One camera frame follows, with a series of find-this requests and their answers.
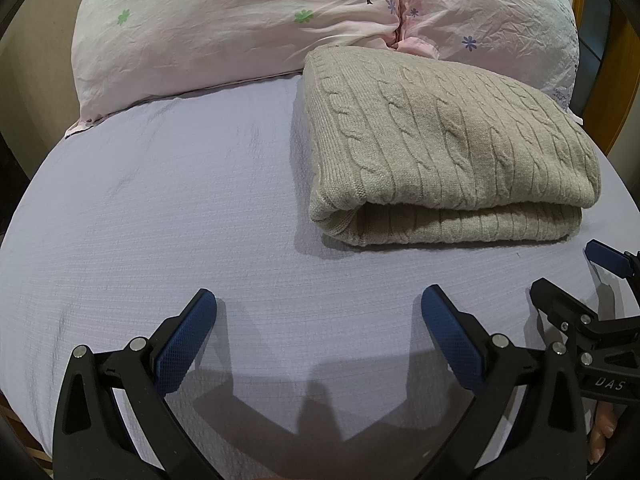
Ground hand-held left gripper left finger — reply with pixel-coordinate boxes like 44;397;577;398
52;288;221;480

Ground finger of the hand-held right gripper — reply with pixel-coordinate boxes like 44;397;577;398
585;240;640;279
529;278;603;343

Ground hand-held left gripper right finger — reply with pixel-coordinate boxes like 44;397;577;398
421;284;587;480

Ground person's right hand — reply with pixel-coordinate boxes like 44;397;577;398
587;402;622;464

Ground lavender bed sheet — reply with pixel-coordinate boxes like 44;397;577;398
0;73;640;480

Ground pink floral pillow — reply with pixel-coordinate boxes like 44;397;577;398
397;0;585;123
64;0;407;138

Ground beige cable knit sweater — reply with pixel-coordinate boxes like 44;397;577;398
291;45;602;248

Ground wooden bed frame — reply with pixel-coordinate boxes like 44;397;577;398
572;0;640;157

